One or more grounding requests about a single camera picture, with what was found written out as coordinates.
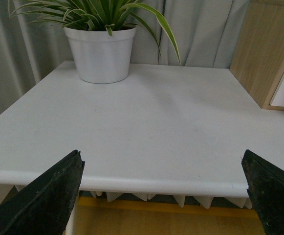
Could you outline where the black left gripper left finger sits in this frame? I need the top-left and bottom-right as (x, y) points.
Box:
(0, 150), (85, 235)

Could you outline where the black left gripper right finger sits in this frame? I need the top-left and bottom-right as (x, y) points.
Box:
(241, 150), (284, 235)

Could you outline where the wooden drawer cabinet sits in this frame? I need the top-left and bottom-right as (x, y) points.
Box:
(230, 0), (284, 111)

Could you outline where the yellow floor tape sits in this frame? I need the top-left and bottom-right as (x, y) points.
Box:
(78, 196), (259, 219)

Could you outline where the white plant pot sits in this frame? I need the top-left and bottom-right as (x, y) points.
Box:
(64, 27), (136, 84)

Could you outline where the green spider plant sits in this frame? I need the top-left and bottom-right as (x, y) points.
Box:
(7, 0), (181, 61)

